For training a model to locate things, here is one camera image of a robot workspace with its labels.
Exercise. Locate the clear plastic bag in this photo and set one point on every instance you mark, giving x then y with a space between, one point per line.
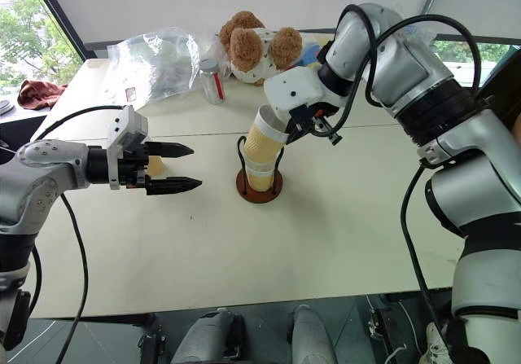
154 67

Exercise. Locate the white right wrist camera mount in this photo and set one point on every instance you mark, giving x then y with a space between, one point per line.
293 87

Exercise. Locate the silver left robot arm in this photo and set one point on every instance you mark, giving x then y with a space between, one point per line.
36 176

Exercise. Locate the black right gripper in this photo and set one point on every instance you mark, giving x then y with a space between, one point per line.
311 117

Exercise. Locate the dark rounded grey shape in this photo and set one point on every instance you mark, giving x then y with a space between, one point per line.
207 337
311 335

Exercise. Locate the yellow ribbed paper cup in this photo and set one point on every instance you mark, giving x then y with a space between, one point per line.
259 178
156 167
264 136

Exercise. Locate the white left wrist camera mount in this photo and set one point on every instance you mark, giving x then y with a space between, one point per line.
129 128

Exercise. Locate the clear bottle with red stick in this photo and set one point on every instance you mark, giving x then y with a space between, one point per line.
212 81

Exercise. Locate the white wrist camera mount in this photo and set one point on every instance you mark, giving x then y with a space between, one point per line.
129 128
293 87

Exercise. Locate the colourful toy block pack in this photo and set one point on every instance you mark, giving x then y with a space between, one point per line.
312 50

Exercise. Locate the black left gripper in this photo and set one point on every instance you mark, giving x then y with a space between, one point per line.
133 168

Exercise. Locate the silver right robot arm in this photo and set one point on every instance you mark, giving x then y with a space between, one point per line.
423 91

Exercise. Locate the brown teddy bear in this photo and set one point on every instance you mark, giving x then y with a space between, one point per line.
252 46

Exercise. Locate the white sneaker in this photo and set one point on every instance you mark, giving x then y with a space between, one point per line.
435 345

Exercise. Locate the red-brown cloth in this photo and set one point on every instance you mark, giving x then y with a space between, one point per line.
38 93

